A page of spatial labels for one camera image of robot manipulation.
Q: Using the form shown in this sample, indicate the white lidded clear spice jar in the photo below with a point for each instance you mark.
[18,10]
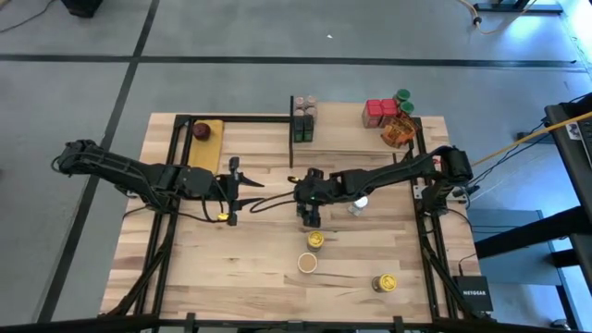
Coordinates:
[360,203]

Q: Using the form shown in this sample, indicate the black aluminium rig frame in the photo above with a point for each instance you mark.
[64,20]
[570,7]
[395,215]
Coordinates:
[240,119]

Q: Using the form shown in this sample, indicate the black Netgear network switch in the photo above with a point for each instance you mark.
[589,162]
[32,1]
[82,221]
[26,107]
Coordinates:
[472,293]

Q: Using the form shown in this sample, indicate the black side desk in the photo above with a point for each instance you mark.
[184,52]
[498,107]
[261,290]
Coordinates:
[571,157]

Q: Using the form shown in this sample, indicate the wooden shelf with black legs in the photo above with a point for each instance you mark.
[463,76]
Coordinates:
[342,134]

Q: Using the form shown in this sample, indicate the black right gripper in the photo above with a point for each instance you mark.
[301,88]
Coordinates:
[324,189]

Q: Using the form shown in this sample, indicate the yellow lidded spice jar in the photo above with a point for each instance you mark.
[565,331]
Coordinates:
[316,239]
[386,283]

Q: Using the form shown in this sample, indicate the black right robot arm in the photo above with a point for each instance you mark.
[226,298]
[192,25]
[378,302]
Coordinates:
[393,173]

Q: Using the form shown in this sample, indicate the dark red apple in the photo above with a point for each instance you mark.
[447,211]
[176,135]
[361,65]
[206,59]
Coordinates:
[202,131]

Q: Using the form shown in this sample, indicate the black stand foot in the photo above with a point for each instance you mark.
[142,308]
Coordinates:
[513,5]

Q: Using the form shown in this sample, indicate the black diagonal beam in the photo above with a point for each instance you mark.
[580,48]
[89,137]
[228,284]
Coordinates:
[522,236]

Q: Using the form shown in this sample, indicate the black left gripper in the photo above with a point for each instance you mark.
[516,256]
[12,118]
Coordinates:
[199,182]

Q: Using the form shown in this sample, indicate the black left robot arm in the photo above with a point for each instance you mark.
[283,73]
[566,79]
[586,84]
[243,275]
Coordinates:
[120,168]

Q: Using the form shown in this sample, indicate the black floor box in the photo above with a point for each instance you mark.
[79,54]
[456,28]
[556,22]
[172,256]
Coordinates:
[83,7]

